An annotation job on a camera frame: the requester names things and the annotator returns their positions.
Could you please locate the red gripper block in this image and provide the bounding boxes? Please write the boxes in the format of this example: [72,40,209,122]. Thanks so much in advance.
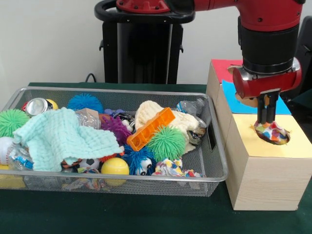
[233,58,303,125]

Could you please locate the white polka dot cloth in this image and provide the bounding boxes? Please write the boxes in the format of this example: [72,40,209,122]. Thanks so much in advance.
[253,120,291,146]

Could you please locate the white cloth with coloured shapes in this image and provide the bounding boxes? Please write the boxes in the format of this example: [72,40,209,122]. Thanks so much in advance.
[151,157,206,177]

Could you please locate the shallow mesh bin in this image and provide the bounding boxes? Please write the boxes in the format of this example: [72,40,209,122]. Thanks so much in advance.
[0,86,230,198]

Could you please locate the wooden box with three holes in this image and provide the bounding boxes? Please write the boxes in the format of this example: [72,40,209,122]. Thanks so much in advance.
[206,58,312,212]

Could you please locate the dark green table cloth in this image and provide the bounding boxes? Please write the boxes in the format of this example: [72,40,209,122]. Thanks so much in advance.
[291,89,312,107]
[0,82,312,234]

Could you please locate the green spiky rubber ball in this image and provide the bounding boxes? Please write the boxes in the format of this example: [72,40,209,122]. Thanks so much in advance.
[0,108,30,138]
[146,125,186,163]

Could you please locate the orange plastic block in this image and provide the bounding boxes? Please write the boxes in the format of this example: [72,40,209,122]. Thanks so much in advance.
[126,107,176,152]

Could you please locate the cream knitted cloth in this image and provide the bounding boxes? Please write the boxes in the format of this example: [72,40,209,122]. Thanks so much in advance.
[134,100,208,154]

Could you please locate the blue furry toy with eyes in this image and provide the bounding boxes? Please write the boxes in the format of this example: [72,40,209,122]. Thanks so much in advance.
[121,145,157,176]

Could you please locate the purple spiky rubber ball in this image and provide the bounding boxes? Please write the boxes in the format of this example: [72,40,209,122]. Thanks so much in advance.
[100,116,132,147]

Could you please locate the smooth yellow ball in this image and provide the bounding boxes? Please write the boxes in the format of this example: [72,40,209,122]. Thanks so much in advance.
[100,157,130,176]

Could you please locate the blue spiky rubber ball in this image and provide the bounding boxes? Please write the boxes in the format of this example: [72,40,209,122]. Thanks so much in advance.
[67,93,104,114]

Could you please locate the mint green cloth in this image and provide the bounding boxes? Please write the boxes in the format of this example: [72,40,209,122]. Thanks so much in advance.
[12,107,124,173]

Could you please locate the crushed silver drink can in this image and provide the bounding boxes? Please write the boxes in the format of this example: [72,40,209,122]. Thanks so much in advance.
[24,97,56,117]

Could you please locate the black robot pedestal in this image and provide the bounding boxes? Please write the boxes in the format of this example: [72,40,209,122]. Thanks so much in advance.
[94,0,195,85]

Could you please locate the black cable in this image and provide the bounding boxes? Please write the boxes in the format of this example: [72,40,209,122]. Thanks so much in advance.
[84,72,98,83]

